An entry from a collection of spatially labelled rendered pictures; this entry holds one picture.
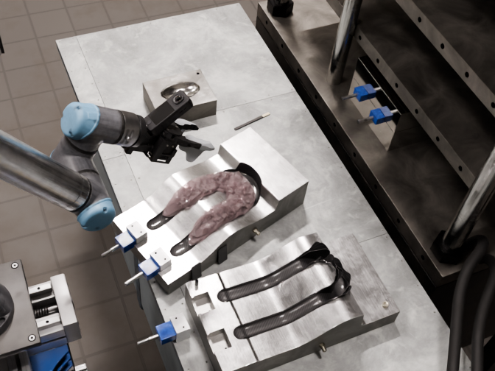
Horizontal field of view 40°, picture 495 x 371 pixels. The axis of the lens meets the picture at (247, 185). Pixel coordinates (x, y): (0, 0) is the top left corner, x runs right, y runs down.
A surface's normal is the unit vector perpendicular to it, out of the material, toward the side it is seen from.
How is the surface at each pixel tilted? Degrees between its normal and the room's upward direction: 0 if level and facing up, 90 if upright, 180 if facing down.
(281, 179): 0
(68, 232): 0
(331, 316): 23
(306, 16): 0
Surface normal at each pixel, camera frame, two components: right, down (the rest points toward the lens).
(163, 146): 0.52, 0.63
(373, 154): 0.08, -0.61
